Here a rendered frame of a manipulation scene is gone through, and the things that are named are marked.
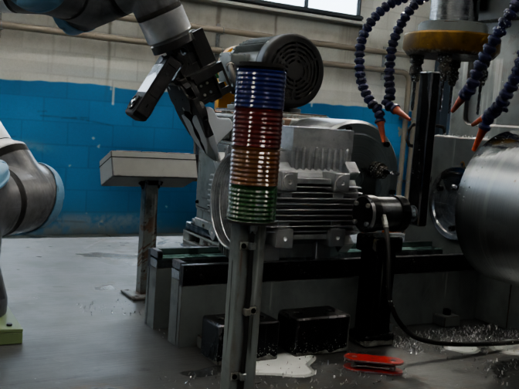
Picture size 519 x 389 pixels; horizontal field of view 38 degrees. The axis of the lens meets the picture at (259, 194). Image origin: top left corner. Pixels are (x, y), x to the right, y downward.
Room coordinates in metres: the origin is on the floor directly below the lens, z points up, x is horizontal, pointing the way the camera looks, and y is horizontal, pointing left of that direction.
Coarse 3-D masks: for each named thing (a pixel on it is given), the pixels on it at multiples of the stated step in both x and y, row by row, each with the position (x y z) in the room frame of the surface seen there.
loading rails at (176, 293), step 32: (160, 256) 1.18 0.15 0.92; (192, 256) 1.22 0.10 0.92; (224, 256) 1.24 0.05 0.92; (352, 256) 1.38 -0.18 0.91; (416, 256) 1.32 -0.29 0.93; (448, 256) 1.36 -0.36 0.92; (160, 288) 1.19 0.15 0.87; (192, 288) 1.10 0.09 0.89; (224, 288) 1.13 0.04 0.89; (288, 288) 1.19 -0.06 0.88; (320, 288) 1.22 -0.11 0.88; (352, 288) 1.25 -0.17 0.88; (416, 288) 1.33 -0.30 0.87; (448, 288) 1.37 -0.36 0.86; (160, 320) 1.19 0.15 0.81; (192, 320) 1.10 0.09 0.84; (352, 320) 1.26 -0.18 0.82; (416, 320) 1.33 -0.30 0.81; (448, 320) 1.33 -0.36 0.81
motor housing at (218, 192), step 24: (216, 168) 1.26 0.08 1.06; (288, 168) 1.20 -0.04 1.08; (312, 168) 1.23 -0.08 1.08; (216, 192) 1.28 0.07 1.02; (288, 192) 1.16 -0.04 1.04; (312, 192) 1.18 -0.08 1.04; (336, 192) 1.21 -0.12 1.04; (360, 192) 1.24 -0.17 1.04; (216, 216) 1.27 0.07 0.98; (288, 216) 1.17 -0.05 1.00; (312, 216) 1.20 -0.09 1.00; (336, 216) 1.22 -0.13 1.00; (312, 240) 1.23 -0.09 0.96
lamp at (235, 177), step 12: (240, 156) 0.86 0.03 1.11; (252, 156) 0.86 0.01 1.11; (264, 156) 0.86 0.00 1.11; (276, 156) 0.87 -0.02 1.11; (240, 168) 0.86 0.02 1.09; (252, 168) 0.86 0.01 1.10; (264, 168) 0.86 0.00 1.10; (276, 168) 0.87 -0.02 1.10; (240, 180) 0.86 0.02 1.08; (252, 180) 0.86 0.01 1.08; (264, 180) 0.86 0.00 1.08; (276, 180) 0.88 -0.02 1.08
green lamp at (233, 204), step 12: (228, 192) 0.88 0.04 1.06; (240, 192) 0.86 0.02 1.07; (252, 192) 0.86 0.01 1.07; (264, 192) 0.86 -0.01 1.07; (276, 192) 0.88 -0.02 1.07; (228, 204) 0.88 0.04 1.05; (240, 204) 0.86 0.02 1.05; (252, 204) 0.86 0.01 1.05; (264, 204) 0.86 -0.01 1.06; (228, 216) 0.87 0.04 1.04; (240, 216) 0.86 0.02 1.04; (252, 216) 0.86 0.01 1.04; (264, 216) 0.86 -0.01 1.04
